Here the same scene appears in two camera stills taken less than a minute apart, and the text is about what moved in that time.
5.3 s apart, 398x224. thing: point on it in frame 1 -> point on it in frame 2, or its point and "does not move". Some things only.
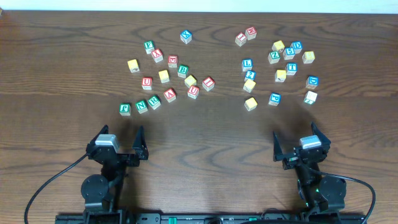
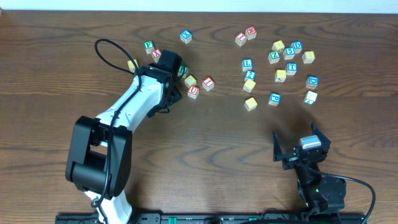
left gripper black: (123, 156) -> (173, 94)
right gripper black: (300, 155) does not move
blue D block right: (312, 82) does not move
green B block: (183, 71) does not move
